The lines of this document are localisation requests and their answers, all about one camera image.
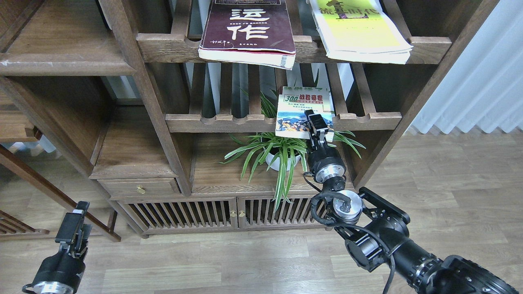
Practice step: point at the green spider plant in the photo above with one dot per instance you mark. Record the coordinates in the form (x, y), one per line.
(280, 153)

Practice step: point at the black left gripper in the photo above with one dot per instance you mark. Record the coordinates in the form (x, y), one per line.
(62, 272)

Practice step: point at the yellow green book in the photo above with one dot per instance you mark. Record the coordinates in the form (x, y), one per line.
(359, 31)

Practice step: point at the colourful cover paperback book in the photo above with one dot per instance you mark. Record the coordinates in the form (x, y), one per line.
(293, 102)

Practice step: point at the dark wooden bookshelf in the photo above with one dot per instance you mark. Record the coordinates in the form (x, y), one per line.
(118, 88)

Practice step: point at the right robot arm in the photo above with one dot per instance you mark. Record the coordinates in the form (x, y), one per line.
(375, 231)

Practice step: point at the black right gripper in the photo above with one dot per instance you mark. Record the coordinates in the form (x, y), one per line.
(324, 161)

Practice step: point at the white curtain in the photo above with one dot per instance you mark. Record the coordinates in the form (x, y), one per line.
(483, 92)

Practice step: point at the white plant pot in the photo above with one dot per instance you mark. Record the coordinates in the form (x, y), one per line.
(273, 161)

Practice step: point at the maroon book white characters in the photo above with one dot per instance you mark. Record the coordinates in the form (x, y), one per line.
(255, 32)

